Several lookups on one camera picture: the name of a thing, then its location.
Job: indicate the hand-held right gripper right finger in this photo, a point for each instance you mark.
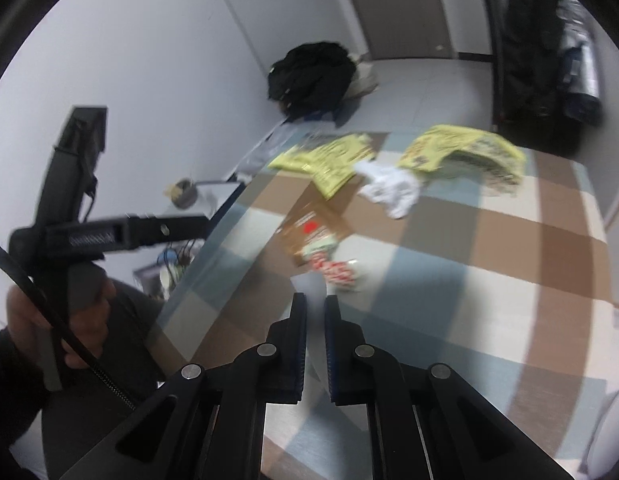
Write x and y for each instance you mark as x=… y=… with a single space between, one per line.
x=331 y=347

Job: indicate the silver folded umbrella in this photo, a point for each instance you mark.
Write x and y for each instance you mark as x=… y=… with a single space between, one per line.
x=582 y=60

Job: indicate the brown paper packet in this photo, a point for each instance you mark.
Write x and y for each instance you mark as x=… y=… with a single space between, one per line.
x=302 y=232

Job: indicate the beige bag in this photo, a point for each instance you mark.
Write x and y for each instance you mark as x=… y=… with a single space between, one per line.
x=364 y=77

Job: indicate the plaid blanket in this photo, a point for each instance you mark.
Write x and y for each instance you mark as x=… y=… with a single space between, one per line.
x=439 y=285

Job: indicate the black clothes pile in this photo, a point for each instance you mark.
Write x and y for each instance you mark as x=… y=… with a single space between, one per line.
x=309 y=77

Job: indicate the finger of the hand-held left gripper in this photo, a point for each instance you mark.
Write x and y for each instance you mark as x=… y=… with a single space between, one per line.
x=164 y=230

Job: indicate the grey plastic bag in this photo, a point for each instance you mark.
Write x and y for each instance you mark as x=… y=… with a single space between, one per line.
x=269 y=150

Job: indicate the red checkered snack wrapper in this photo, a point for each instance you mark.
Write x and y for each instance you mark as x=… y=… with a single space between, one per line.
x=337 y=272

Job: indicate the small yellow printed packet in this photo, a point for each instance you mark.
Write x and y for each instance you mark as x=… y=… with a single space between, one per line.
x=334 y=160

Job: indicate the person's left forearm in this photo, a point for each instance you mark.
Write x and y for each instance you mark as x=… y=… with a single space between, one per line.
x=9 y=390

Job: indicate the grey door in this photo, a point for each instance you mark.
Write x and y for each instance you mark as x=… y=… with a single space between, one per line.
x=399 y=5

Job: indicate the person's left hand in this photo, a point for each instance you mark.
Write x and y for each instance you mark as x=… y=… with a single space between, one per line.
x=92 y=325

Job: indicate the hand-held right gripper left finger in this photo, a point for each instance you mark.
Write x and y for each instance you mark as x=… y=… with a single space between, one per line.
x=299 y=345

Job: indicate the white tissue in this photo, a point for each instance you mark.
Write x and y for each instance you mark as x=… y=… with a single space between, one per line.
x=392 y=190

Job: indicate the white cabinet with wood trim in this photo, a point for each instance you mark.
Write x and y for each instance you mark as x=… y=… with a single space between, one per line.
x=617 y=175

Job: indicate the large yellow printed packet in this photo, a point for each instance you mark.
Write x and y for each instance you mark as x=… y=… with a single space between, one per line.
x=459 y=147

